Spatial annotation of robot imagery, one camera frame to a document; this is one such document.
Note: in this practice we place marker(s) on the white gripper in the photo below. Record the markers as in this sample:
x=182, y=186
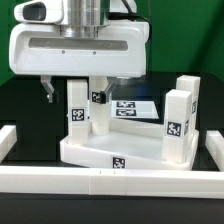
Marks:
x=117, y=51

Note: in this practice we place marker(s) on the white desk tabletop tray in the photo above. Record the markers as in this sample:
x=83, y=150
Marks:
x=128, y=145

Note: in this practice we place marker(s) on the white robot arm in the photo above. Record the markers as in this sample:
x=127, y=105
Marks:
x=84, y=38

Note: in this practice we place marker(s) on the white U-shaped obstacle fence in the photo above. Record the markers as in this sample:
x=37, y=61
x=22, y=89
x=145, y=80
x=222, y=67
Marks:
x=116, y=182

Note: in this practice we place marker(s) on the white marker base plate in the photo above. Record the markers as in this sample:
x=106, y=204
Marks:
x=132, y=110

